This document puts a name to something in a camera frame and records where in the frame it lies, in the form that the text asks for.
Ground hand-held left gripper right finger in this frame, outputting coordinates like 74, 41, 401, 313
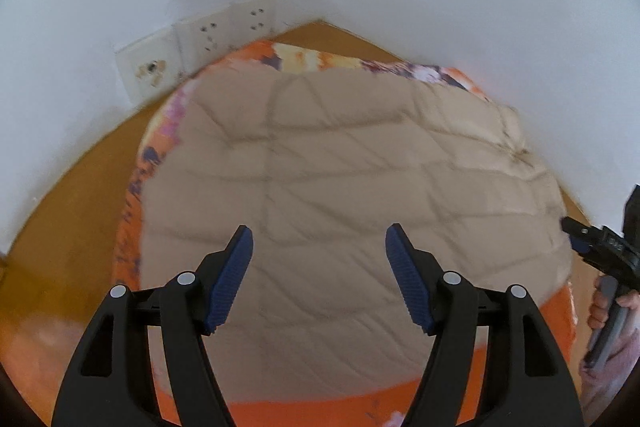
385, 223, 586, 427

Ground white wall socket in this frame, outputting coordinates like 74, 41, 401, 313
174, 7, 237, 72
229, 0, 279, 48

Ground person's right hand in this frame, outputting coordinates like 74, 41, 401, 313
587, 274, 640, 330

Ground beige puffer jacket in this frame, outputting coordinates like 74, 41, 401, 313
140, 69, 573, 395

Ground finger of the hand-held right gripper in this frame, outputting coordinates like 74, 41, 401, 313
560, 216, 608, 265

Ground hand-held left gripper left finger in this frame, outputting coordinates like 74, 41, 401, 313
51, 224, 253, 427

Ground orange floral blanket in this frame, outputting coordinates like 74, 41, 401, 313
112, 39, 578, 427

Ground white wall socket damaged plate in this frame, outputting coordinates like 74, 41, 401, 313
114, 32, 183, 108

